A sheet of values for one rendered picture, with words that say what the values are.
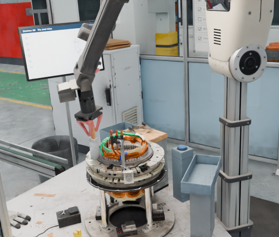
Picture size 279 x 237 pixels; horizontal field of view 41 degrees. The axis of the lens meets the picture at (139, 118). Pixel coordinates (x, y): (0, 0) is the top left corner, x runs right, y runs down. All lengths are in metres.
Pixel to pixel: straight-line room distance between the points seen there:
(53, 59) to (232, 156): 1.32
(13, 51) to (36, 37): 2.91
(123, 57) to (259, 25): 2.49
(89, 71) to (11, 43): 4.07
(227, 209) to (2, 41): 4.32
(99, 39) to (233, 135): 0.73
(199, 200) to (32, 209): 0.82
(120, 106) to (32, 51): 1.66
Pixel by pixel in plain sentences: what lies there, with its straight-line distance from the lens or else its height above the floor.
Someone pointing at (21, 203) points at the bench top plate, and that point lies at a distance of 1.93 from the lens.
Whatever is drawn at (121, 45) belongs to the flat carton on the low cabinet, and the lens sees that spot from 3.88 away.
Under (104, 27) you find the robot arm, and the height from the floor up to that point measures 1.61.
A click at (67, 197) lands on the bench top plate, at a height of 0.78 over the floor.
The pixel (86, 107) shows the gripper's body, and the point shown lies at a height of 1.32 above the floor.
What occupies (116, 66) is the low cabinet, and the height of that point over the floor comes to 1.04.
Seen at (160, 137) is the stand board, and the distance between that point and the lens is 1.76.
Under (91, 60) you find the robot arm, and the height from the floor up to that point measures 1.50.
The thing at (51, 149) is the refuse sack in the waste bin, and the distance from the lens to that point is 3.40.
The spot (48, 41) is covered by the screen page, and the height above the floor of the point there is 1.46.
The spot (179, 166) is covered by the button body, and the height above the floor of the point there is 0.96.
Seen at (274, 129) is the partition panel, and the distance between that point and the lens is 3.67.
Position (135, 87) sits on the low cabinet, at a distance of 4.01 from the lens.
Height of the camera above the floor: 1.71
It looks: 18 degrees down
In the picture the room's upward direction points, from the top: 4 degrees counter-clockwise
